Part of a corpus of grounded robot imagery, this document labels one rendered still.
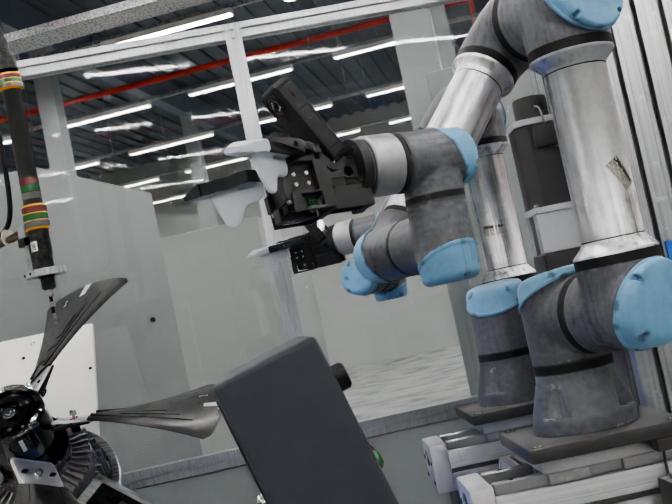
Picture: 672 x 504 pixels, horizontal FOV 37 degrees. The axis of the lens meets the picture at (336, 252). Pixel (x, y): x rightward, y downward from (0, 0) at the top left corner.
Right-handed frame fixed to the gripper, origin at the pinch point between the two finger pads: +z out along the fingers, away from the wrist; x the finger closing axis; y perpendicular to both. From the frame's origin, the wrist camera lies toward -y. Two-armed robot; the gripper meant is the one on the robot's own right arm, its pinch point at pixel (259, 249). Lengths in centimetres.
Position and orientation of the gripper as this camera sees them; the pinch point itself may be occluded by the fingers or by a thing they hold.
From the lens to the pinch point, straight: 232.7
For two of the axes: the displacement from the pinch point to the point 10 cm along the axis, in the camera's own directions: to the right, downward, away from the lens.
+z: -8.9, 2.1, 4.0
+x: 3.7, -1.6, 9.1
